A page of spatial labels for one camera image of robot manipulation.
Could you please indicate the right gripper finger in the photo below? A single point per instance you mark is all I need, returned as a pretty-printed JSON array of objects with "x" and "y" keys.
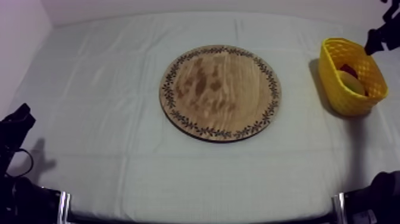
[{"x": 372, "y": 42}]

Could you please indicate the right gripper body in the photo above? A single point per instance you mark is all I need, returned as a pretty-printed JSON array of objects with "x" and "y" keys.
[{"x": 390, "y": 34}]

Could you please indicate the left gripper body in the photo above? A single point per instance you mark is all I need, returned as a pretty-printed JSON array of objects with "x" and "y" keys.
[{"x": 14, "y": 128}]

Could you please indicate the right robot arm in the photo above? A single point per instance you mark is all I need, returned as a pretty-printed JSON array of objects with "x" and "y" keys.
[{"x": 378, "y": 200}]

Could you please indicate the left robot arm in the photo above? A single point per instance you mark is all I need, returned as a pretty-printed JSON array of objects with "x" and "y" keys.
[{"x": 28, "y": 203}]

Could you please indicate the yellow plastic basket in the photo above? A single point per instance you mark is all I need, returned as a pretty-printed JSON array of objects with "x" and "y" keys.
[{"x": 340, "y": 94}]

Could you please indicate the round wooden board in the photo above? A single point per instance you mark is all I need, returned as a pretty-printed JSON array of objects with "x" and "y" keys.
[{"x": 220, "y": 93}]

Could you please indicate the green toy pear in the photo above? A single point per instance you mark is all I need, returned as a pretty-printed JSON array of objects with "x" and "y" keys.
[{"x": 351, "y": 83}]

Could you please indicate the silver metal bar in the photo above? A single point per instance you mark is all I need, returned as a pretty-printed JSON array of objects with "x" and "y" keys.
[
  {"x": 64, "y": 206},
  {"x": 339, "y": 208}
]

